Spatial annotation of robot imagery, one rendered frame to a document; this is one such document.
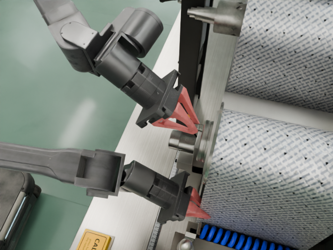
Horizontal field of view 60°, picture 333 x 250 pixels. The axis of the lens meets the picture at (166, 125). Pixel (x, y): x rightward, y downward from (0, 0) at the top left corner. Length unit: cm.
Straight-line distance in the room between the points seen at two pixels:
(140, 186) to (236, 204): 18
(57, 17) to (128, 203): 53
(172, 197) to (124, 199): 29
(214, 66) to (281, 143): 76
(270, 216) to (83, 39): 44
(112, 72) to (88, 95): 191
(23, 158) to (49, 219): 134
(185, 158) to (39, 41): 253
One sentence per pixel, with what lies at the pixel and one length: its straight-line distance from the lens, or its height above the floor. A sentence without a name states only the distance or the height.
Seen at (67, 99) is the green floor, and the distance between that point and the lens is 238.
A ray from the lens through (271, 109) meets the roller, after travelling 61.
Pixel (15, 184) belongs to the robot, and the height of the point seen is 24.
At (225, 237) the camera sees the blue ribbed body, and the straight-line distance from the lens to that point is 67.
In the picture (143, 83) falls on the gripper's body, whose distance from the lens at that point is 45.
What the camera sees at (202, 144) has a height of 128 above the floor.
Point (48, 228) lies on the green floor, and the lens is 188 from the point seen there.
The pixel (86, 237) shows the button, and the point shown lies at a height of 92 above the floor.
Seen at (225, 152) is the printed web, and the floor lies 130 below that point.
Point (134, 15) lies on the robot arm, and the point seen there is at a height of 141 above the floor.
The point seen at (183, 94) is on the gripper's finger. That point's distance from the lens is 48.
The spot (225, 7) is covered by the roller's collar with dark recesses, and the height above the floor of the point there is 136.
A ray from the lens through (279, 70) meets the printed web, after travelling 61.
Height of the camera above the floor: 167
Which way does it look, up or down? 53 degrees down
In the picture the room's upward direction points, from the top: straight up
